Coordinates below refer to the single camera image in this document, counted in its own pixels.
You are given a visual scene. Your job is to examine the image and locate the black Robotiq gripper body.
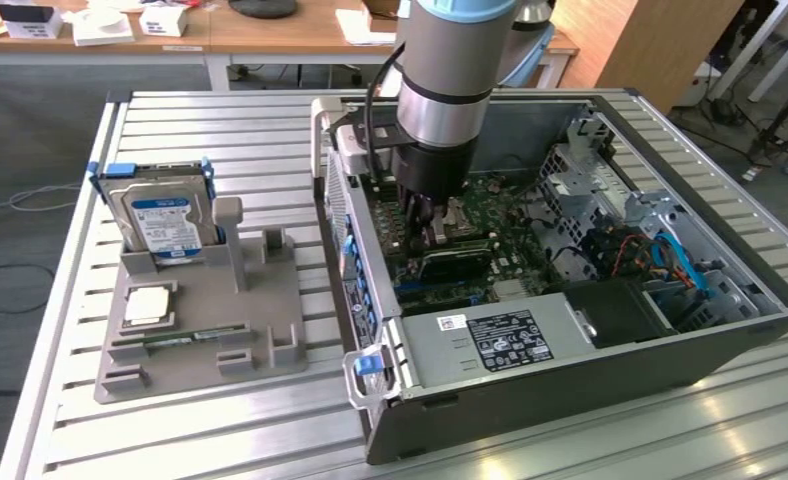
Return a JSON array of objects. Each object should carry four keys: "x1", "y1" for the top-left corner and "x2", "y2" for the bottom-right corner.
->
[{"x1": 393, "y1": 142, "x2": 480, "y2": 202}]

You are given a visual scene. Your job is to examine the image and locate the black graphics card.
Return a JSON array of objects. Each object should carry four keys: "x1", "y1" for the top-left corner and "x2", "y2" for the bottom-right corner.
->
[{"x1": 420, "y1": 244, "x2": 497, "y2": 284}]

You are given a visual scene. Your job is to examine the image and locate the metal CPU socket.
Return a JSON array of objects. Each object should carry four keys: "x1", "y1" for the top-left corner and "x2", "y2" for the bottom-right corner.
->
[{"x1": 437, "y1": 197, "x2": 483, "y2": 237}]

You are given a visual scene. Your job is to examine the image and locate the green motherboard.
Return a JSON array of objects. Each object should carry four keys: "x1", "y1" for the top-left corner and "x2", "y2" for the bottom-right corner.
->
[{"x1": 367, "y1": 172, "x2": 569, "y2": 317}]

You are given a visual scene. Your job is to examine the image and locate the grey power supply unit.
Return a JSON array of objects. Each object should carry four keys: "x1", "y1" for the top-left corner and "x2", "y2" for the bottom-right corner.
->
[{"x1": 393, "y1": 292, "x2": 600, "y2": 389}]

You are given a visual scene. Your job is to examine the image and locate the white paper stack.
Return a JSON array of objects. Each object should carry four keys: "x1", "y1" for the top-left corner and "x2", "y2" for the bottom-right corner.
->
[{"x1": 336, "y1": 8, "x2": 397, "y2": 47}]

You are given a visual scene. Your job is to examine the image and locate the grey plastic parts rack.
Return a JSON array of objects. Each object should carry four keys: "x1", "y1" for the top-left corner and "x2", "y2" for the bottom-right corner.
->
[{"x1": 93, "y1": 196, "x2": 313, "y2": 405}]

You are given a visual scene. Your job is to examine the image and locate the wooden desk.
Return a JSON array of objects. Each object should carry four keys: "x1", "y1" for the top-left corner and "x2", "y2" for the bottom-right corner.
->
[{"x1": 0, "y1": 0, "x2": 581, "y2": 92}]

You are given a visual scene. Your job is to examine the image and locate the hard disk in blue caddy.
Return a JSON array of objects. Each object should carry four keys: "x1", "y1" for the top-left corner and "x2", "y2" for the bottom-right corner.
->
[{"x1": 86, "y1": 158, "x2": 217, "y2": 262}]

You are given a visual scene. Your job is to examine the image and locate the open black PC case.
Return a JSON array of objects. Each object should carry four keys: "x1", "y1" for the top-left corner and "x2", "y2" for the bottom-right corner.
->
[{"x1": 311, "y1": 94, "x2": 788, "y2": 466}]

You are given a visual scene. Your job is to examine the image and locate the wooden cabinet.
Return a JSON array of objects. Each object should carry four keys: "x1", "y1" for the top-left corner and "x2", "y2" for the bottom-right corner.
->
[{"x1": 547, "y1": 0, "x2": 747, "y2": 114}]

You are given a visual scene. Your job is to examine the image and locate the black round stand base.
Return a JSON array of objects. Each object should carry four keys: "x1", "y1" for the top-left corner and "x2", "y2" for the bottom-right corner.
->
[{"x1": 228, "y1": 0, "x2": 300, "y2": 19}]

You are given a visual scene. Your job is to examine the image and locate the silver CPU chip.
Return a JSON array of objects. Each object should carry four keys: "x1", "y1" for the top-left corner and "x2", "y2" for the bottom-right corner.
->
[{"x1": 125, "y1": 287, "x2": 173, "y2": 324}]

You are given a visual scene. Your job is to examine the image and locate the small white printed box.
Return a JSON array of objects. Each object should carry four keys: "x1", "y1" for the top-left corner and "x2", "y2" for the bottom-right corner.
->
[{"x1": 138, "y1": 3, "x2": 190, "y2": 39}]

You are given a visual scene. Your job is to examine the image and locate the white round-topped box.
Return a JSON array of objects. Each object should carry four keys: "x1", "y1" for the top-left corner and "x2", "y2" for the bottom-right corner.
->
[{"x1": 72, "y1": 6, "x2": 134, "y2": 48}]

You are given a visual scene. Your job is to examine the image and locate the white box with black insert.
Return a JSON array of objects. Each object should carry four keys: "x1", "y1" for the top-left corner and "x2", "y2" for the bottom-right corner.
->
[{"x1": 0, "y1": 4, "x2": 65, "y2": 39}]

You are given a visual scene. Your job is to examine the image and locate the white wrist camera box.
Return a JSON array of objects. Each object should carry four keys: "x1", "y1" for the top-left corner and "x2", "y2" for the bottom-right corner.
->
[{"x1": 335, "y1": 124, "x2": 411, "y2": 177}]

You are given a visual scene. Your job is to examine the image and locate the black camera cable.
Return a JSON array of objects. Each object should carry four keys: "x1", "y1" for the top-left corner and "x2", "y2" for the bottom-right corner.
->
[{"x1": 364, "y1": 42, "x2": 409, "y2": 177}]

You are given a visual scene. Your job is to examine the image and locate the red and orange wires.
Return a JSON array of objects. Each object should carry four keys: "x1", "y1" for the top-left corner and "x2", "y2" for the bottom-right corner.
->
[{"x1": 617, "y1": 234, "x2": 693, "y2": 289}]

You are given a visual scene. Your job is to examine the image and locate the blue flat data wire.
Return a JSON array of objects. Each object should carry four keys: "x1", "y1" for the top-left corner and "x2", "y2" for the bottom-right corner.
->
[{"x1": 653, "y1": 232, "x2": 713, "y2": 301}]

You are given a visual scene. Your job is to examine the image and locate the white table frame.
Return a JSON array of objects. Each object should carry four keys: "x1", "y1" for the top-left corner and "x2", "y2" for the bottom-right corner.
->
[{"x1": 673, "y1": 0, "x2": 788, "y2": 109}]

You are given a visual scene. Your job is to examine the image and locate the white floor cable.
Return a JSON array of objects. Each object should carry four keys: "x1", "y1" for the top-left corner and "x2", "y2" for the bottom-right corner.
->
[{"x1": 0, "y1": 181, "x2": 84, "y2": 211}]

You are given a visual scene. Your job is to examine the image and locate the black floor cable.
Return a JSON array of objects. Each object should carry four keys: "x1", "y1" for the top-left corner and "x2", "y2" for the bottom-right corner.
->
[{"x1": 0, "y1": 263, "x2": 57, "y2": 314}]

